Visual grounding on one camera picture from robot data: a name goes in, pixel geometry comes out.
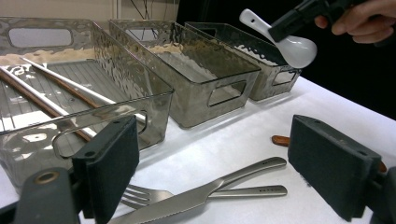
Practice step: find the brown wooden spoon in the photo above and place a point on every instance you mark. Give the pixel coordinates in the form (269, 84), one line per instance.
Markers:
(280, 140)

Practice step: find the white ceramic spoon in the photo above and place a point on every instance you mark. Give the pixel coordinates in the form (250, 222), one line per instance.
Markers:
(295, 51)

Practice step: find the smoky clear plastic bin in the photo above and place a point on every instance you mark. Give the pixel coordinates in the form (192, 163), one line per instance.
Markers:
(267, 84)
(124, 81)
(193, 99)

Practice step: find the steel fork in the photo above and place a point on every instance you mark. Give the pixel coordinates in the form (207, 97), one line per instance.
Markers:
(264, 190)

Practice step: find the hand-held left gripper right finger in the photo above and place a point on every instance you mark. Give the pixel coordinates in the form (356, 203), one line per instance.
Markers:
(330, 161)

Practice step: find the silver metal chopstick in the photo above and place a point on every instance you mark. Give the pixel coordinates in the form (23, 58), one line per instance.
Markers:
(77, 86)
(46, 99)

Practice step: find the brown wooden chopstick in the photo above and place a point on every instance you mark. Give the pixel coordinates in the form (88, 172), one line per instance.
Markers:
(72, 90)
(40, 102)

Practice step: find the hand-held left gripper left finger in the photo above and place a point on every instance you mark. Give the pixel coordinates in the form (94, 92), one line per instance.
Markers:
(112, 158)

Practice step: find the steel table knife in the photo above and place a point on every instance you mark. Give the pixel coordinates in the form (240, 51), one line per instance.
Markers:
(186, 199)

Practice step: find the beige wooden desk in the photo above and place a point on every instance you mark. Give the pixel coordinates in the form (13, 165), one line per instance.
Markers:
(62, 7)

